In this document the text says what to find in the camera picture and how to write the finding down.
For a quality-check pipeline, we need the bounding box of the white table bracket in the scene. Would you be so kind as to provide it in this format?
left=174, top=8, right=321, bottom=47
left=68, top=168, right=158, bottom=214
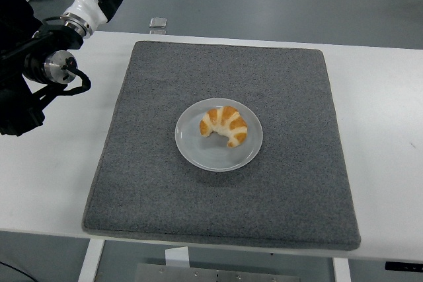
left=164, top=247, right=191, bottom=268

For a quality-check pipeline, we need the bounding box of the golden croissant bread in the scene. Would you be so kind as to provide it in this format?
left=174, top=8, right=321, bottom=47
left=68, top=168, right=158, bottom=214
left=199, top=106, right=249, bottom=149

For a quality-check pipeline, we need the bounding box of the grey felt mat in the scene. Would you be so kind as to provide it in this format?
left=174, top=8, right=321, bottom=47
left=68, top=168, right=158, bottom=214
left=81, top=40, right=362, bottom=252

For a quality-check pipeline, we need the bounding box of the grey metal plate with screws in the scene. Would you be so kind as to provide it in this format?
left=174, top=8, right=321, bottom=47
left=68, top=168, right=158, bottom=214
left=134, top=263, right=302, bottom=282

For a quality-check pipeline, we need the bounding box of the pale grey round plate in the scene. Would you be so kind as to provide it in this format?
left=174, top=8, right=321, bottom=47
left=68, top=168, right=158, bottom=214
left=174, top=98, right=264, bottom=173

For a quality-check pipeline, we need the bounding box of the black table control panel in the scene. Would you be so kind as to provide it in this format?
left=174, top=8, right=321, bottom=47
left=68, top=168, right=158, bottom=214
left=385, top=261, right=423, bottom=271

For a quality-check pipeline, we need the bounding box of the white table leg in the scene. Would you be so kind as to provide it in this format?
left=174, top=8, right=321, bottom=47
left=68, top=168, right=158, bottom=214
left=77, top=238, right=106, bottom=282
left=332, top=257, right=352, bottom=282

